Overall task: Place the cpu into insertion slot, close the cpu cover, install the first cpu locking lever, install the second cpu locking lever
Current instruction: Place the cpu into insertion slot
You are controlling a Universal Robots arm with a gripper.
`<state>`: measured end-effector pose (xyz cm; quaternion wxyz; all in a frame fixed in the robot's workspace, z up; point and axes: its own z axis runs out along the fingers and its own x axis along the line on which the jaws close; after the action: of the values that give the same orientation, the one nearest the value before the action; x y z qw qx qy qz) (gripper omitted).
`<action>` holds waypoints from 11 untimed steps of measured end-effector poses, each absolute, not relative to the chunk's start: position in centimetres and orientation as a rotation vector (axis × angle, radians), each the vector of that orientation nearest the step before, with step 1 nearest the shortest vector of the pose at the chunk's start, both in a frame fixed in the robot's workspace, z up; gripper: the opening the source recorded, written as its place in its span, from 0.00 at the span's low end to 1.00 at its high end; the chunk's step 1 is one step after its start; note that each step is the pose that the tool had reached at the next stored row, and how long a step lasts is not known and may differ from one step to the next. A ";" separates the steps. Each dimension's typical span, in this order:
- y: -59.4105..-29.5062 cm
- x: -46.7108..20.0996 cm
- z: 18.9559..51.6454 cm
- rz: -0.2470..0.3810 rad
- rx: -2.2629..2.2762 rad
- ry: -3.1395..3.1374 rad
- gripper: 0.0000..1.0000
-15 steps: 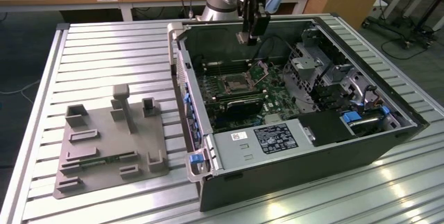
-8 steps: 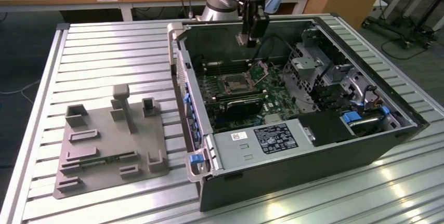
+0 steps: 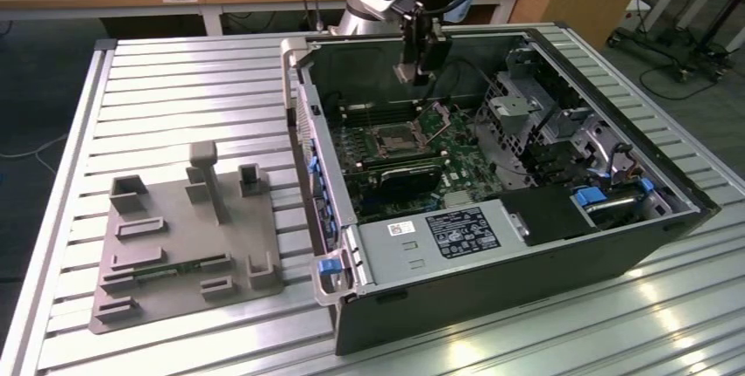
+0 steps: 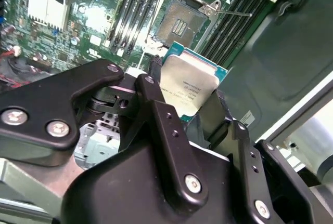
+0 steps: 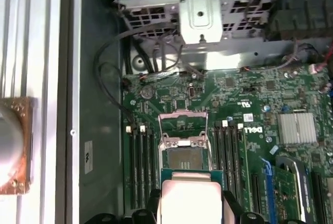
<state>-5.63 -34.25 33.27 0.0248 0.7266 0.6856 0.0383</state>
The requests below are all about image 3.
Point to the silver-topped CPU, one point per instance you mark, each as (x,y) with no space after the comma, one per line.
(407,73)

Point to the thin metal locking lever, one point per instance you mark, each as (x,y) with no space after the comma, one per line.
(371,116)

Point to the CPU socket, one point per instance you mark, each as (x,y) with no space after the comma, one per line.
(399,138)

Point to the metal drive cage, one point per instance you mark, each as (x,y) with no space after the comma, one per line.
(512,84)

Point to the green motherboard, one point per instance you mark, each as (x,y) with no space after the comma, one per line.
(467,175)

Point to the black graphics card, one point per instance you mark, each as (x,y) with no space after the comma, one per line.
(408,184)

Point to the blue card retainer clip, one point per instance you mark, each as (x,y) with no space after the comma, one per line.
(313,163)

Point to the small silver heatsink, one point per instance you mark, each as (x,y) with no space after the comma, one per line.
(467,200)

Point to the white and red sticker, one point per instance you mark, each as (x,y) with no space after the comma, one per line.
(403,229)

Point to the black power supply label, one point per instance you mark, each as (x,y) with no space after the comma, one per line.
(463,232)

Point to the black plastic shroud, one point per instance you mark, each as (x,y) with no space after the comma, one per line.
(548,216)

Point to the small blue clip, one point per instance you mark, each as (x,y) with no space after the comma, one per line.
(647,186)

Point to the silver power supply unit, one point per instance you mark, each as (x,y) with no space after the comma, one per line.
(403,262)

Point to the blue case latch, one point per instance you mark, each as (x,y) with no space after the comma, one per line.
(329,267)

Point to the black open PC case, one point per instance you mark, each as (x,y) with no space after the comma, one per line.
(495,306)

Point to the grey parts rack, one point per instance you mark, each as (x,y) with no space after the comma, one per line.
(186,236)

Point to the green RAM stick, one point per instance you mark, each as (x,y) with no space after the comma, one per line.
(176,270)

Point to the grey plastic bracket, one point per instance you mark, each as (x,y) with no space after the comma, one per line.
(512,114)

